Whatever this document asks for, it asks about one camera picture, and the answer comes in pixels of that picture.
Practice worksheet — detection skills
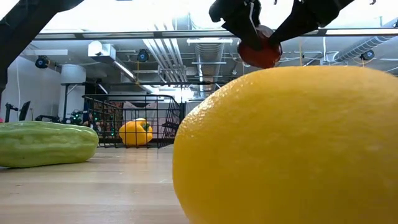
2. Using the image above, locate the dark red apple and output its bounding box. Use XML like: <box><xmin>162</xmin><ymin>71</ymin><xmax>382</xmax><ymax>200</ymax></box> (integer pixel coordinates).
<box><xmin>237</xmin><ymin>24</ymin><xmax>283</xmax><ymax>69</ymax></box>

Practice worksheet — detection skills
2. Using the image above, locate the yellow bell pepper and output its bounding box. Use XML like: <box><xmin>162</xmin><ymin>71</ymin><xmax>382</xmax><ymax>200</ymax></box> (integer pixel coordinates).
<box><xmin>119</xmin><ymin>118</ymin><xmax>154</xmax><ymax>147</ymax></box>

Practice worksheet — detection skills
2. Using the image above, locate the pale green cucumber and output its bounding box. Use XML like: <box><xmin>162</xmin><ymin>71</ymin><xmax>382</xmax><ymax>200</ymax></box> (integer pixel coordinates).
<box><xmin>0</xmin><ymin>120</ymin><xmax>100</xmax><ymax>169</ymax></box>

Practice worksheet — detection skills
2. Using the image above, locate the white ceiling light fixture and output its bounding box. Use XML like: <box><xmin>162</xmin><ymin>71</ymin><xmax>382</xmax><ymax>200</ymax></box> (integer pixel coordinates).
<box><xmin>186</xmin><ymin>37</ymin><xmax>233</xmax><ymax>47</ymax></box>

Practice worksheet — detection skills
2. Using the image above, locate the overhead bar with light strips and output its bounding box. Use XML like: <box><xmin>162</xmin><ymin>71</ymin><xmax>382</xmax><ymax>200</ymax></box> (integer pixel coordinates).
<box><xmin>34</xmin><ymin>28</ymin><xmax>398</xmax><ymax>40</ymax></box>

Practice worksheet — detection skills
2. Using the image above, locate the round black ceiling device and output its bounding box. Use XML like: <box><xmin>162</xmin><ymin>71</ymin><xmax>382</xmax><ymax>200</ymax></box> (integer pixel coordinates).
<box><xmin>136</xmin><ymin>49</ymin><xmax>150</xmax><ymax>63</ymax></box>
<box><xmin>34</xmin><ymin>55</ymin><xmax>50</xmax><ymax>70</ymax></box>
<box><xmin>360</xmin><ymin>49</ymin><xmax>376</xmax><ymax>62</ymax></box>

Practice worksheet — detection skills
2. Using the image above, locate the yellow lemon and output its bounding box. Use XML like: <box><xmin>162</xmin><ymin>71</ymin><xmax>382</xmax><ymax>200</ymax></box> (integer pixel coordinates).
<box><xmin>172</xmin><ymin>65</ymin><xmax>398</xmax><ymax>224</ymax></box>

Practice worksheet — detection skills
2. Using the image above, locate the white ceiling ventilation unit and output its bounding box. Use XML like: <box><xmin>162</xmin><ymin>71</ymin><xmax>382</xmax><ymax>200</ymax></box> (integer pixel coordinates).
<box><xmin>88</xmin><ymin>40</ymin><xmax>116</xmax><ymax>58</ymax></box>

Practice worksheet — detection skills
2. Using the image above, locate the black monitor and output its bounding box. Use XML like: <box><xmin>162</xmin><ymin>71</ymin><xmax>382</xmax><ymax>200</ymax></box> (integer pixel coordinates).
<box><xmin>19</xmin><ymin>100</ymin><xmax>31</xmax><ymax>122</ymax></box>

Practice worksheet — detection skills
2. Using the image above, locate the ribbed silver air duct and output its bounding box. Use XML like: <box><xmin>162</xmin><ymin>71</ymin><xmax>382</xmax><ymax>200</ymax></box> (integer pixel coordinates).
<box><xmin>194</xmin><ymin>42</ymin><xmax>225</xmax><ymax>94</ymax></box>
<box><xmin>334</xmin><ymin>35</ymin><xmax>398</xmax><ymax>63</ymax></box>

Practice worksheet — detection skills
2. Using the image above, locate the dark wire basket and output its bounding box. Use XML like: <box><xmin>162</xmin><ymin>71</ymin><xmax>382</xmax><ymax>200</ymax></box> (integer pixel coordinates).
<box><xmin>81</xmin><ymin>94</ymin><xmax>185</xmax><ymax>149</ymax></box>

